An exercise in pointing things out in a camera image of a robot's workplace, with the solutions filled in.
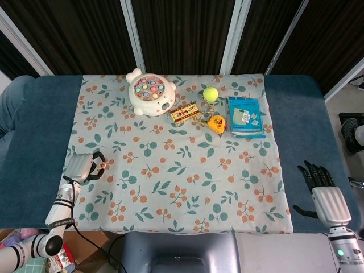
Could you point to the white seal fishing toy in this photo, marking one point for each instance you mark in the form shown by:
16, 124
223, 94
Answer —
150, 91

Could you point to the black sneaker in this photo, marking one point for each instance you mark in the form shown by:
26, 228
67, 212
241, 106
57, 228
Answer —
348, 133

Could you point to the dark screen panel white frame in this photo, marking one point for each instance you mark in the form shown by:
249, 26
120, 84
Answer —
327, 42
264, 34
185, 34
14, 62
85, 34

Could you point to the floral fruit print tablecloth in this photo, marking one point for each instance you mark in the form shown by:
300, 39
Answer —
182, 159

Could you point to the yellow tennis ball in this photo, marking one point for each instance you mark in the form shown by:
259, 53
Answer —
210, 95

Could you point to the blue velvet table cover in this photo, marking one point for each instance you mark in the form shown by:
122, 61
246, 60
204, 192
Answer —
34, 142

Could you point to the person leg in jeans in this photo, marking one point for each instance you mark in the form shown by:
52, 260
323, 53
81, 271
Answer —
12, 105

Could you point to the brown cardboard box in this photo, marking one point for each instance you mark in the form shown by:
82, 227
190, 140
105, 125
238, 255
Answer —
85, 254

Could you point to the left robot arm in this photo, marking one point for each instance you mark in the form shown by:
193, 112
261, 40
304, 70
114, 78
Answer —
59, 210

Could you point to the blue flat package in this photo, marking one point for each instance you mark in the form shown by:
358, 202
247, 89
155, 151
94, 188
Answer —
244, 116

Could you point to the wooden chess piece red character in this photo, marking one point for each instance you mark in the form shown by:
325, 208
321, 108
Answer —
101, 165

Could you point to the yellow red card box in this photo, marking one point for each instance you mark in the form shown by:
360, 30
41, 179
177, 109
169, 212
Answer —
185, 112

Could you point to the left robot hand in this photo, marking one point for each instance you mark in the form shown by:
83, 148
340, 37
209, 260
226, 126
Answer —
79, 167

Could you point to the yellow tape measure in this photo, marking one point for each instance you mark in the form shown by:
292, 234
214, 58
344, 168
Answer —
216, 123

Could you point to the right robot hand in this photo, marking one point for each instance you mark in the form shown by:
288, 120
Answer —
330, 206

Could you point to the colourful small boxes pile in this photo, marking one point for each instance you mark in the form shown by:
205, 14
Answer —
17, 239

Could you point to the grey robot torso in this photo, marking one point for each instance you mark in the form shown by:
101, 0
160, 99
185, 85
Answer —
176, 247

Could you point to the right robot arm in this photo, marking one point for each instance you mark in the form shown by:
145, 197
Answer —
342, 251

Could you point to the black floor mat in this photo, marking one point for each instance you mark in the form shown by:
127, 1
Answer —
349, 115

